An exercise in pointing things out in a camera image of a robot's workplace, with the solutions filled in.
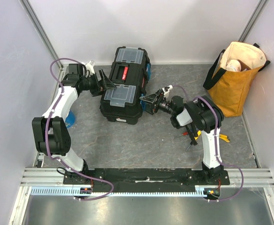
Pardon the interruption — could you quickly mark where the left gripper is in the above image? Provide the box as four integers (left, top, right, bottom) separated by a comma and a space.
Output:
81, 70, 117, 98

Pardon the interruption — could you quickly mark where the black plastic toolbox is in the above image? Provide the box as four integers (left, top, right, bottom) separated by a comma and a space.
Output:
100, 46, 151, 125

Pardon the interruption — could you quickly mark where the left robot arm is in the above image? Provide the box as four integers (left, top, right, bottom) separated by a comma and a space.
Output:
32, 60, 116, 184

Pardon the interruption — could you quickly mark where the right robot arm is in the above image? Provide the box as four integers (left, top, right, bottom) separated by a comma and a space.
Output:
140, 86, 225, 185

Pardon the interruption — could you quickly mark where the blue tape roll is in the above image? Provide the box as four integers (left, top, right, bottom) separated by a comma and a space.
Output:
65, 110, 76, 128

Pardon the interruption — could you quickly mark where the yellow blue screwdriver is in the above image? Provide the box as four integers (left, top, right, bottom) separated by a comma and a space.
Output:
194, 130, 201, 140

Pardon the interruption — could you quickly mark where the yellow canvas tote bag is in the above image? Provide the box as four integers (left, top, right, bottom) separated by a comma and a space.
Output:
203, 41, 270, 117

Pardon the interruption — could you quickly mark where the yellow utility knife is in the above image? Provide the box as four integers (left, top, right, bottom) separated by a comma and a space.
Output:
219, 134, 230, 143

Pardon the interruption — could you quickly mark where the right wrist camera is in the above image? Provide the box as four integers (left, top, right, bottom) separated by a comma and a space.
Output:
162, 85, 173, 98

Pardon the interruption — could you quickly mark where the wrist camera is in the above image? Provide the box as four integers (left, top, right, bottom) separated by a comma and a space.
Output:
162, 85, 173, 98
81, 60, 96, 76

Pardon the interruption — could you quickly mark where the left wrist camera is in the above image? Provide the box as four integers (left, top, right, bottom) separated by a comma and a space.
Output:
81, 60, 96, 76

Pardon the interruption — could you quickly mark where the red handled screwdriver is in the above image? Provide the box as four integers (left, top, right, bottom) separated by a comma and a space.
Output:
173, 132, 188, 139

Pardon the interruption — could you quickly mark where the blue cable duct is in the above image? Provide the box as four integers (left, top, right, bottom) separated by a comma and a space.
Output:
30, 186, 207, 197

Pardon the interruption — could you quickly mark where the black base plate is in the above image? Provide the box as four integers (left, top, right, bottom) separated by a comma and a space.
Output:
62, 167, 230, 192

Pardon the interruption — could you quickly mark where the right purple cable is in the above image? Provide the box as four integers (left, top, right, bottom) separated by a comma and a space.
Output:
171, 84, 245, 202

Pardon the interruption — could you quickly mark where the aluminium frame rail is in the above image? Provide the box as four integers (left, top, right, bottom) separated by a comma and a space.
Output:
21, 168, 274, 188

